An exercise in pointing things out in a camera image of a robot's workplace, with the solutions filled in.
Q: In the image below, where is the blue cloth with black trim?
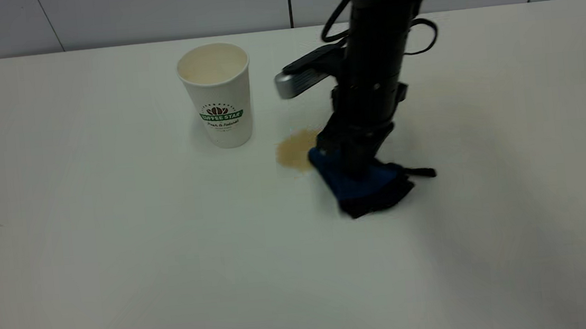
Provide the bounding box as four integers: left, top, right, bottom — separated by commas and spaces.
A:
306, 137, 440, 223

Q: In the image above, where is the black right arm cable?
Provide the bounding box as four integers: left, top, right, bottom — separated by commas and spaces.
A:
318, 0, 441, 64

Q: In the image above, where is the brown coffee spill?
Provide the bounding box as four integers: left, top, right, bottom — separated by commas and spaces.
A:
274, 127, 324, 175

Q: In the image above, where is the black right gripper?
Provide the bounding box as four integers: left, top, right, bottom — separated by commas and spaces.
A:
312, 78, 416, 184

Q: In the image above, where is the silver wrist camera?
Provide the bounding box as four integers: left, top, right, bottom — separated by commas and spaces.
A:
271, 43, 352, 101

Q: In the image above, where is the white paper coffee cup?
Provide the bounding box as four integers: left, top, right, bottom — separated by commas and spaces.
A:
174, 41, 257, 153

